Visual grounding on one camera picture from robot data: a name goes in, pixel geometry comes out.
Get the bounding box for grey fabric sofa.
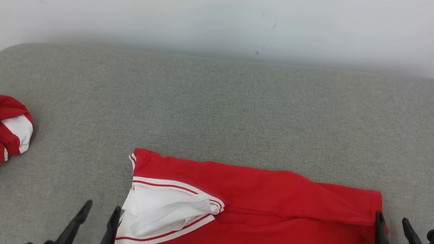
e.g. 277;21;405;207
0;37;434;244

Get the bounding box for red jersey with number print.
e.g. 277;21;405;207
114;146;395;244

